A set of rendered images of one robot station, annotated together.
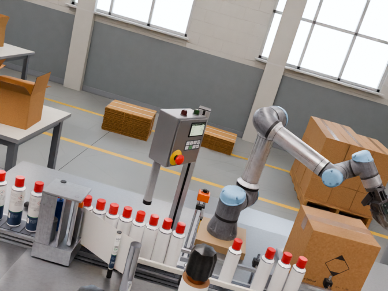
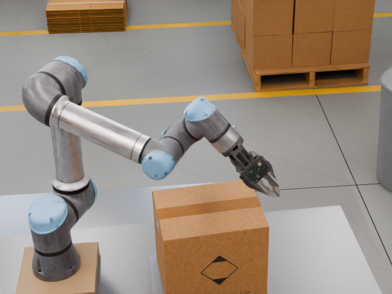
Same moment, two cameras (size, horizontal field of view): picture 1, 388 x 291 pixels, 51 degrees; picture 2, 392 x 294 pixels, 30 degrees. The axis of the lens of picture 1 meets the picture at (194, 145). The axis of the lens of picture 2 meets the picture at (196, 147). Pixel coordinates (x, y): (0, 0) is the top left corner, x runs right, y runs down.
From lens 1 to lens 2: 0.75 m
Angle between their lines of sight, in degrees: 15
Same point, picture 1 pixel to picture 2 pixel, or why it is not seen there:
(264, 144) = not seen: hidden behind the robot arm
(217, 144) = (96, 20)
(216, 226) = (41, 266)
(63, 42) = not seen: outside the picture
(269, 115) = (40, 91)
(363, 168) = (203, 129)
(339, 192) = (306, 44)
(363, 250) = (245, 238)
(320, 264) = (195, 277)
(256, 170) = (69, 163)
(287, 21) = not seen: outside the picture
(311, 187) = (259, 51)
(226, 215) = (47, 247)
